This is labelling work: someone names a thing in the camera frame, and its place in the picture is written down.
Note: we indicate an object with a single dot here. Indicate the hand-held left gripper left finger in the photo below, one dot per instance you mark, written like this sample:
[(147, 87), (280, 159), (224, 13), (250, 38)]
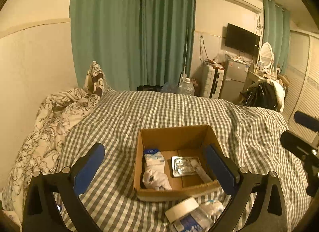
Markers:
[(89, 165)]

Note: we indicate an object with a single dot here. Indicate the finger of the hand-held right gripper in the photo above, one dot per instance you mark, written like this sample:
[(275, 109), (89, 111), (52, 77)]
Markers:
[(306, 120), (295, 144)]

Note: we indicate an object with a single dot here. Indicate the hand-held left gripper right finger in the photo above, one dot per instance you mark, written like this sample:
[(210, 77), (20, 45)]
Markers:
[(219, 165)]

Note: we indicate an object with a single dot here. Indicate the cardboard box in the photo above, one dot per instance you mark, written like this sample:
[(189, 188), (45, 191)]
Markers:
[(174, 137)]

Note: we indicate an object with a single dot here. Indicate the clear jar with white lid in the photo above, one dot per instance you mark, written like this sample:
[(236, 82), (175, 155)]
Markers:
[(185, 215)]

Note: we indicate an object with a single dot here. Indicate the clear wrapped syringe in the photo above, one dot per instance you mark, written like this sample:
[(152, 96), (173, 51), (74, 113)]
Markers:
[(203, 173)]

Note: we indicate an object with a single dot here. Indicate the silver blister pack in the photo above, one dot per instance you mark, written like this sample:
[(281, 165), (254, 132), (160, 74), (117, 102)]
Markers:
[(183, 165)]

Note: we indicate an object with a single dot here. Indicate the white cloth on chair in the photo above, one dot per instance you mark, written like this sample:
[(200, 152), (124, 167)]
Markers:
[(279, 92)]

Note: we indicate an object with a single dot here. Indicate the clear plastic packet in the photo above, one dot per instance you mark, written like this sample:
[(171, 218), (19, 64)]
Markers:
[(213, 208)]

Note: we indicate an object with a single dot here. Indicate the white louvred wardrobe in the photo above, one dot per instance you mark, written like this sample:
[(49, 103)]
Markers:
[(302, 72)]

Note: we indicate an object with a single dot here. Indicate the white floral quilt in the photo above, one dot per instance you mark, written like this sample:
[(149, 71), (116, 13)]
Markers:
[(52, 122)]

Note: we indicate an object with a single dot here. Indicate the white packet with blue label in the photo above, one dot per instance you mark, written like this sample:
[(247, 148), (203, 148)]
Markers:
[(157, 179)]

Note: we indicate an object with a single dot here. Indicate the white tissue pack blue label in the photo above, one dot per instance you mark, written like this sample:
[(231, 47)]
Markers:
[(154, 158)]

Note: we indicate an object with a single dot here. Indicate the white vanity table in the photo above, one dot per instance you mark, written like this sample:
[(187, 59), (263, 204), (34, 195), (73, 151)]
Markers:
[(255, 77)]

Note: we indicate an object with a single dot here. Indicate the white oval mirror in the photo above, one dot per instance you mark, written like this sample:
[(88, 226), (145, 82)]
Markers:
[(266, 53)]

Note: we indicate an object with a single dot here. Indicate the white ribbed suitcase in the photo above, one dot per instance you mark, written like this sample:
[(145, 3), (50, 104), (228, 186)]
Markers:
[(210, 82)]

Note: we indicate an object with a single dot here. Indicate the silver mini fridge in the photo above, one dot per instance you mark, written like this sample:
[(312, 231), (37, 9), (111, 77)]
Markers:
[(235, 73)]

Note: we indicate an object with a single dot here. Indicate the large clear water jug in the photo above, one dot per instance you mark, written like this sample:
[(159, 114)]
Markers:
[(186, 87)]

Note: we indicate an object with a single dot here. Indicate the brown patterned pillow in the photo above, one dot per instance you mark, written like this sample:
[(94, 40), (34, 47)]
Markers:
[(96, 79)]

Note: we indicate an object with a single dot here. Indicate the crumpled clear plastic bottles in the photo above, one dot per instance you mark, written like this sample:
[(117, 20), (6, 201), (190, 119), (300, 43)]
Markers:
[(170, 88)]

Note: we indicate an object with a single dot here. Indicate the narrow green curtain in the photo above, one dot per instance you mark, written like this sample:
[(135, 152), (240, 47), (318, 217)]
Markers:
[(275, 29)]

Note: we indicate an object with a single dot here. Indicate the white thin pole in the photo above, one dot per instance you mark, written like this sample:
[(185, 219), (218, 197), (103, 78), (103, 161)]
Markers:
[(186, 52)]

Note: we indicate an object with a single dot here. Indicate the wide green curtain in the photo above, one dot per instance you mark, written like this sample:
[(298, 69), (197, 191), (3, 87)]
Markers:
[(129, 27)]

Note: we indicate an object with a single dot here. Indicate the black wall television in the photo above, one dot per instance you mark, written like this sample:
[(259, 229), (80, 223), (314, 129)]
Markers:
[(241, 38)]

